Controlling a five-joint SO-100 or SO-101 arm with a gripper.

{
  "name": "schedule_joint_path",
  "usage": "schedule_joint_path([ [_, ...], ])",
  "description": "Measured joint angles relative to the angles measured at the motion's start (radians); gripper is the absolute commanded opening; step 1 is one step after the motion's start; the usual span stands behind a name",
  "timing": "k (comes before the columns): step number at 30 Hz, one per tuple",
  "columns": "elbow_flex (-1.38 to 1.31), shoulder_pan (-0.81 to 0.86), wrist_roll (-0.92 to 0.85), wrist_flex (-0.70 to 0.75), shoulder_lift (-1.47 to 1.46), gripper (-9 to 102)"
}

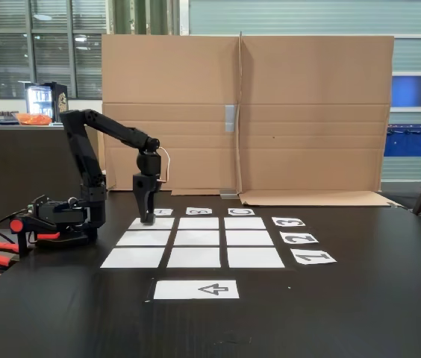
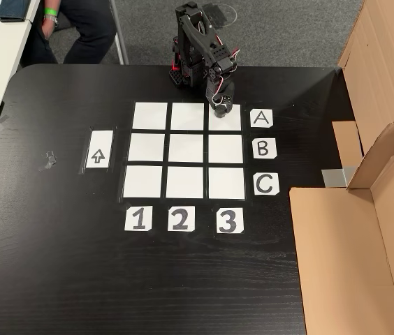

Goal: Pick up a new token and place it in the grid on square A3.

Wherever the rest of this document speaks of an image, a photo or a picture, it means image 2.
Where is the paper sheet letter A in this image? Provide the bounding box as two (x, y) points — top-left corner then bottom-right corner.
(250, 109), (274, 128)

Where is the paper sheet letter B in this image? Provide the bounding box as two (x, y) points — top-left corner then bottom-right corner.
(251, 137), (277, 160)

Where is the paper sheet letter C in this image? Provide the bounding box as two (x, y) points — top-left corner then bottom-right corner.
(253, 172), (280, 196)

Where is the brown cardboard panel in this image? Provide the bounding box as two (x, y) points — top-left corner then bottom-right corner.
(289, 114), (394, 335)
(332, 0), (394, 191)

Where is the person's hand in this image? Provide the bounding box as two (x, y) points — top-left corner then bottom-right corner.
(42, 15), (57, 40)

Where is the paper sheet number 3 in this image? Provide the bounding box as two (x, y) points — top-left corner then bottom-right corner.
(216, 207), (245, 235)

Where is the crumpled black tape scrap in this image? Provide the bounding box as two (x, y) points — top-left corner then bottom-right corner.
(38, 150), (57, 172)

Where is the white paper grid square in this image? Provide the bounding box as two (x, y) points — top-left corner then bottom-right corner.
(207, 103), (242, 131)
(207, 134), (245, 164)
(127, 133), (166, 163)
(168, 133), (205, 163)
(132, 101), (168, 130)
(170, 102), (205, 131)
(165, 166), (205, 199)
(207, 167), (246, 200)
(122, 165), (163, 199)

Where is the paper sheet number 2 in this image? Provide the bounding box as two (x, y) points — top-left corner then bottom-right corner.
(167, 205), (196, 232)

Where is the grey metal table leg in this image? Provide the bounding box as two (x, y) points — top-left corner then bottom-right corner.
(109, 0), (130, 66)

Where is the white arrow paper sheet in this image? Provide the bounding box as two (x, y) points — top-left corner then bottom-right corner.
(85, 130), (115, 169)

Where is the white red servo cable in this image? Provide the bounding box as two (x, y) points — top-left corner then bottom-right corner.
(198, 20), (240, 106)

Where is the paper sheet number 1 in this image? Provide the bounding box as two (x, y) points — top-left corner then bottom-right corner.
(124, 205), (154, 232)

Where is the dark flat case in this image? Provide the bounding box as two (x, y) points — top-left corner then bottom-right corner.
(0, 0), (32, 23)

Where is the person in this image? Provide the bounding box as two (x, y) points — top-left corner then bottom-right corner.
(20, 0), (117, 66)

